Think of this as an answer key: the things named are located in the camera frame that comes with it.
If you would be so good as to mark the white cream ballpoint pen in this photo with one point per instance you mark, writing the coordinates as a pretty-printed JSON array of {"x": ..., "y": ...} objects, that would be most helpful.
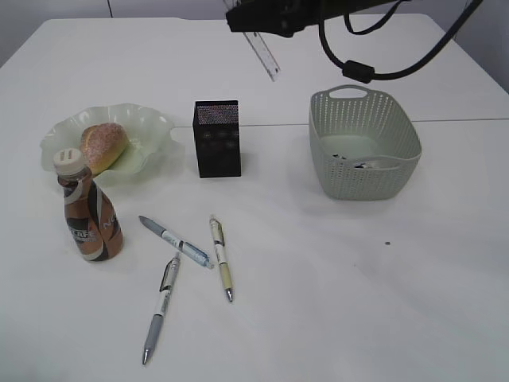
[{"x": 221, "y": 258}]

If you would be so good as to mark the small paper ball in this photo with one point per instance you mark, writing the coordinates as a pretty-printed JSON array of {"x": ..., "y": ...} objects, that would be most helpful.
[{"x": 340, "y": 156}]

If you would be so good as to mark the grey blue ballpoint pen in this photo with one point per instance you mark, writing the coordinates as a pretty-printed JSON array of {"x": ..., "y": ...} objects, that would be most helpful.
[{"x": 183, "y": 246}]

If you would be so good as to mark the pale green plastic basket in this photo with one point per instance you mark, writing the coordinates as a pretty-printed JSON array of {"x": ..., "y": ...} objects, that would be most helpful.
[{"x": 371, "y": 126}]

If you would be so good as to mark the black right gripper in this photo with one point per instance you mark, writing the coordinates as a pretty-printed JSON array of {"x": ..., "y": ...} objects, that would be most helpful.
[{"x": 285, "y": 18}]

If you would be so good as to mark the sugared bread bun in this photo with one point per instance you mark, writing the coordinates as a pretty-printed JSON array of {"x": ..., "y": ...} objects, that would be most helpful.
[{"x": 102, "y": 145}]

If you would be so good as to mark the clear plastic ruler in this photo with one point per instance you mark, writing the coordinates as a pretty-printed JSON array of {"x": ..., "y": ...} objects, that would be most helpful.
[{"x": 264, "y": 54}]

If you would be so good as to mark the large paper ball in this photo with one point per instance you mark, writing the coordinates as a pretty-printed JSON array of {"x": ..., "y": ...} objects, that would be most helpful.
[{"x": 373, "y": 164}]

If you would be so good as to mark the white grey ballpoint pen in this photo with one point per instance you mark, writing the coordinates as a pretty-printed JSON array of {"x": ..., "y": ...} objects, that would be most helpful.
[{"x": 165, "y": 291}]

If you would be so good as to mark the brown Nescafe coffee bottle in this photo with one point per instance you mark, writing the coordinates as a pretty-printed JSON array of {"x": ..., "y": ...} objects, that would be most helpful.
[{"x": 89, "y": 213}]

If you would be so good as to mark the green wavy glass plate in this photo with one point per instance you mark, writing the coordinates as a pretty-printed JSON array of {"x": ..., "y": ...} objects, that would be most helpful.
[{"x": 147, "y": 129}]

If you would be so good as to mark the black mesh pen holder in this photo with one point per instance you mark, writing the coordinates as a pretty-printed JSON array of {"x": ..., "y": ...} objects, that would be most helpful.
[{"x": 216, "y": 134}]

